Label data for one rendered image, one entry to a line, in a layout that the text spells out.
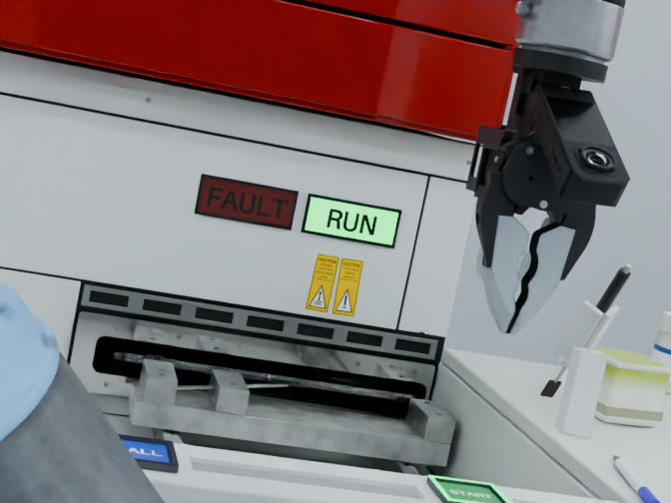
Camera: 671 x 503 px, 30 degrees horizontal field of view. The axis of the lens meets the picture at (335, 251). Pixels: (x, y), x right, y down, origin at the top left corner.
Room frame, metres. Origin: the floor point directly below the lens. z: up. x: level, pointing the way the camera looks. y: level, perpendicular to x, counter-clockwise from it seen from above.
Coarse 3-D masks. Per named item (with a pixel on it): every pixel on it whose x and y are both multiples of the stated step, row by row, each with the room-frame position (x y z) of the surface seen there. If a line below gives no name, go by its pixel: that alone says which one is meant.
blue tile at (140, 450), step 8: (128, 448) 0.89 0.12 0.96; (136, 448) 0.89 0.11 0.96; (144, 448) 0.89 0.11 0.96; (152, 448) 0.90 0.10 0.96; (160, 448) 0.90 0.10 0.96; (136, 456) 0.87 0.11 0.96; (144, 456) 0.87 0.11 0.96; (152, 456) 0.88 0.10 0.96; (160, 456) 0.88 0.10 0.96; (168, 456) 0.89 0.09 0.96
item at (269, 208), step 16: (208, 192) 1.46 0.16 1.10; (224, 192) 1.47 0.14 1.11; (240, 192) 1.47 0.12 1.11; (256, 192) 1.48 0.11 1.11; (272, 192) 1.48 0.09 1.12; (208, 208) 1.47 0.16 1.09; (224, 208) 1.47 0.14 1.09; (240, 208) 1.47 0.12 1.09; (256, 208) 1.48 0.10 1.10; (272, 208) 1.48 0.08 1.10; (288, 208) 1.49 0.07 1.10; (288, 224) 1.49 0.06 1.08
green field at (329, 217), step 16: (320, 208) 1.50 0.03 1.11; (336, 208) 1.50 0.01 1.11; (352, 208) 1.51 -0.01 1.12; (368, 208) 1.51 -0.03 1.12; (320, 224) 1.50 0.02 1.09; (336, 224) 1.50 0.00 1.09; (352, 224) 1.51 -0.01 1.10; (368, 224) 1.51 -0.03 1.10; (384, 224) 1.52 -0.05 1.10; (368, 240) 1.51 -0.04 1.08; (384, 240) 1.52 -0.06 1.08
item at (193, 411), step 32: (160, 416) 1.33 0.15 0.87; (192, 416) 1.34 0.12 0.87; (224, 416) 1.34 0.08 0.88; (256, 416) 1.35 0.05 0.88; (288, 416) 1.38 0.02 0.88; (320, 416) 1.41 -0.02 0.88; (352, 416) 1.44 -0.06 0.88; (320, 448) 1.37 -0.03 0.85; (352, 448) 1.38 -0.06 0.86; (384, 448) 1.39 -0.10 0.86; (416, 448) 1.40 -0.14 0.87; (448, 448) 1.41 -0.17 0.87
